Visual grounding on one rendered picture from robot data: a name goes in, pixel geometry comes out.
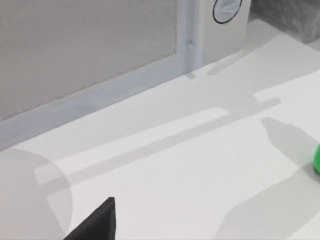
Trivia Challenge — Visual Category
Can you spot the microwave oven door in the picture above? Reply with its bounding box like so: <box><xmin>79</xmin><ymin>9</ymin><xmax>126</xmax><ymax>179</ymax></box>
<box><xmin>0</xmin><ymin>0</ymin><xmax>203</xmax><ymax>152</ymax></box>

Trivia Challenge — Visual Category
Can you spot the green bottle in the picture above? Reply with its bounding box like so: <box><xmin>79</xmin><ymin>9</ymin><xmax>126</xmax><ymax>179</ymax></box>
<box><xmin>312</xmin><ymin>144</ymin><xmax>320</xmax><ymax>176</ymax></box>

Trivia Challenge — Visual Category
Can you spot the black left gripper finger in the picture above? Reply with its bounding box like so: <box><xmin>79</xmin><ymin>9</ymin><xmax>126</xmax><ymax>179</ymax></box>
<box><xmin>62</xmin><ymin>196</ymin><xmax>117</xmax><ymax>240</ymax></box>

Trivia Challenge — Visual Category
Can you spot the pale microwave oven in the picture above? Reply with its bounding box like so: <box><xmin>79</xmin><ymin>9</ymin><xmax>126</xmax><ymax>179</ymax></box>
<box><xmin>0</xmin><ymin>0</ymin><xmax>251</xmax><ymax>152</ymax></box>

